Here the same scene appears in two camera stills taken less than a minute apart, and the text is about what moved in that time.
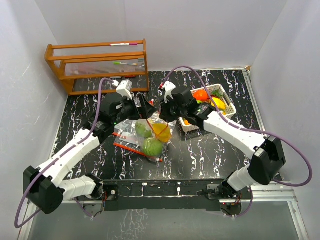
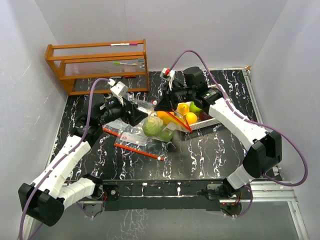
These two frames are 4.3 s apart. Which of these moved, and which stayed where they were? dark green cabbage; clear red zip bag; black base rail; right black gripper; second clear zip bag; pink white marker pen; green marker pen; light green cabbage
Moved: dark green cabbage; right black gripper; clear red zip bag; light green cabbage
Stayed: black base rail; second clear zip bag; pink white marker pen; green marker pen
